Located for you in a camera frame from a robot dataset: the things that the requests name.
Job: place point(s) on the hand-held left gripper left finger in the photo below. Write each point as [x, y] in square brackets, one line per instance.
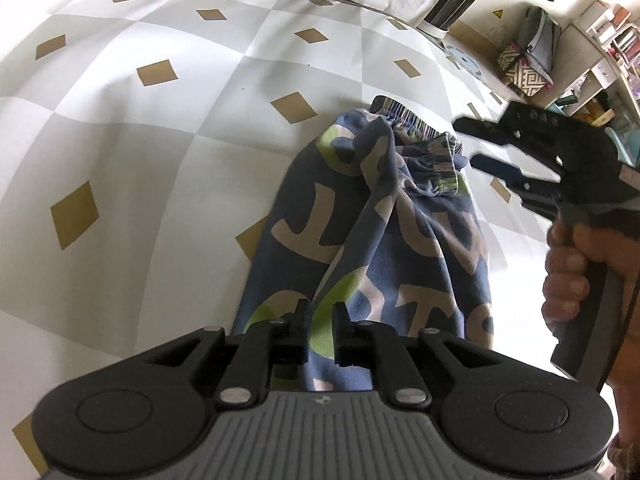
[295, 335]

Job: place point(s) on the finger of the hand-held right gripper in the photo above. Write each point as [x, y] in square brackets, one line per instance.
[525, 125]
[505, 171]

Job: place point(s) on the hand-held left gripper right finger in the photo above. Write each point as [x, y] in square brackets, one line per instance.
[345, 340]

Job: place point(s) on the blue letter-print pants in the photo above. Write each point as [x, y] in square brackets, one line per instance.
[390, 240]

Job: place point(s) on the person's right forearm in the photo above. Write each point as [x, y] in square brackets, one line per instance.
[629, 400]

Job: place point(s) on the person's right hand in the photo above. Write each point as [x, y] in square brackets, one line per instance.
[567, 270]

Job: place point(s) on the woven patterned bag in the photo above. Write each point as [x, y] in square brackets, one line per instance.
[522, 72]

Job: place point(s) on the bathroom scale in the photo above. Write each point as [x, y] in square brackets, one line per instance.
[465, 60]

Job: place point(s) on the grey backpack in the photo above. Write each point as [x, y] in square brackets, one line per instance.
[540, 35]

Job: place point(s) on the white shelf unit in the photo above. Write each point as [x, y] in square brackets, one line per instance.
[605, 55]

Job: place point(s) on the grey white checkered tablecloth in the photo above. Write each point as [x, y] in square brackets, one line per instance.
[150, 160]

